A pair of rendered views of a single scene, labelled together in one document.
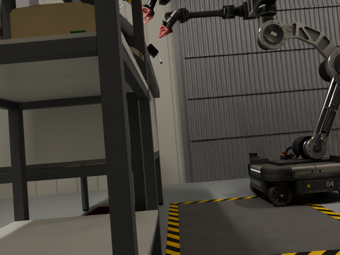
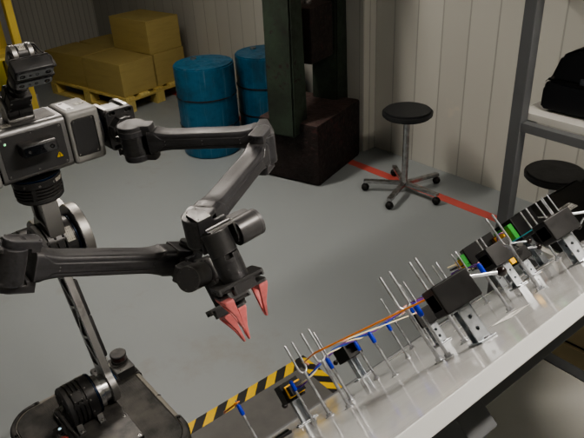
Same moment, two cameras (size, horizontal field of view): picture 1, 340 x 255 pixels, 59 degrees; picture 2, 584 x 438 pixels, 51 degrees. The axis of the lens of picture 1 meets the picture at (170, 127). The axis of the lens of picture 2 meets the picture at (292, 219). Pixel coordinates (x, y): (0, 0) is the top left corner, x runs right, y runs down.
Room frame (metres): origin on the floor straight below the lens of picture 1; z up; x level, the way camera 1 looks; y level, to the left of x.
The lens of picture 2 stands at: (2.51, 0.94, 2.06)
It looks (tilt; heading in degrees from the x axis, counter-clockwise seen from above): 29 degrees down; 232
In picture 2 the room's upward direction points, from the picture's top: 3 degrees counter-clockwise
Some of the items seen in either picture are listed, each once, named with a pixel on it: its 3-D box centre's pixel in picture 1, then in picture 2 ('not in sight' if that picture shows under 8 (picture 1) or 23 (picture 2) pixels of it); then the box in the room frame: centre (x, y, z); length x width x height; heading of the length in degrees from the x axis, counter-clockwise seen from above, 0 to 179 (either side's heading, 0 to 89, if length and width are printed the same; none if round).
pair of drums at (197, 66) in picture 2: not in sight; (237, 99); (-0.31, -3.38, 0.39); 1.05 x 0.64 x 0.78; 1
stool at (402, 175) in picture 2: not in sight; (408, 153); (-0.57, -1.66, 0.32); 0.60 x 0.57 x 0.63; 3
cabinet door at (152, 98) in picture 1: (153, 121); not in sight; (1.96, 0.11, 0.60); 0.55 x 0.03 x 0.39; 179
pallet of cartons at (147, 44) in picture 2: not in sight; (114, 55); (-0.20, -5.64, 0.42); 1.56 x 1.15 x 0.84; 91
